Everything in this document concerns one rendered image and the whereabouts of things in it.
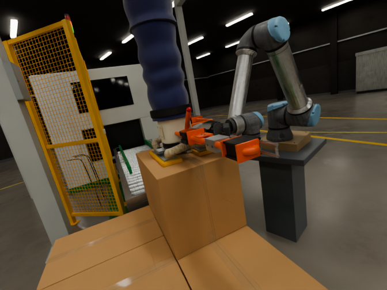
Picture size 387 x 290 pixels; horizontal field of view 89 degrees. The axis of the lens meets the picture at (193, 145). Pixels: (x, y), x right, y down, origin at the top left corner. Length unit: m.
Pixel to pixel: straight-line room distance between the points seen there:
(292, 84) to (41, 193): 2.20
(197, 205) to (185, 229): 0.12
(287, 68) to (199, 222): 0.92
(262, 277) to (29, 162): 1.99
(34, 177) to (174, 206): 1.61
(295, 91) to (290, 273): 0.93
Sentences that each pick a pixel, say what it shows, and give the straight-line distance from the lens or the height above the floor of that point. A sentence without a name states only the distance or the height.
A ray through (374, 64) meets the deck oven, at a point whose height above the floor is 1.16.
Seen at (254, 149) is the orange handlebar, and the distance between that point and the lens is 0.54.
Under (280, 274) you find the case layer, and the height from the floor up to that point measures 0.54.
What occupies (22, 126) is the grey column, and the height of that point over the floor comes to 1.26.
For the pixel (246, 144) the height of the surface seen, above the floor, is 1.10.
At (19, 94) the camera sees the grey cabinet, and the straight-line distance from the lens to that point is 2.20.
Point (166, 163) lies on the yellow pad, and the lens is 0.95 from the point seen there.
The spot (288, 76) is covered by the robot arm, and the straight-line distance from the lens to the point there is 1.28.
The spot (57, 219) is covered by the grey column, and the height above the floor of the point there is 0.35.
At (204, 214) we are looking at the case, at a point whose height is 0.71.
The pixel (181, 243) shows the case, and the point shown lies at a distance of 1.00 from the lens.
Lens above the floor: 1.24
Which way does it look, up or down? 14 degrees down
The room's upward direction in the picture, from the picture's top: 11 degrees counter-clockwise
